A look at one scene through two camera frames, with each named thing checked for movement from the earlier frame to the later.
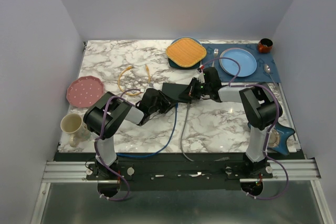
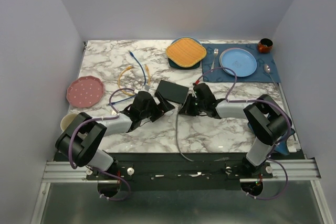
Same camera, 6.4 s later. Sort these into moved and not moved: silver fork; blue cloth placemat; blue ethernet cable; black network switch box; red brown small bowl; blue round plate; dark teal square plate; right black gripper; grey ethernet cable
Moved: blue ethernet cable; grey ethernet cable; right black gripper
Not moved: red brown small bowl; silver fork; blue cloth placemat; blue round plate; black network switch box; dark teal square plate
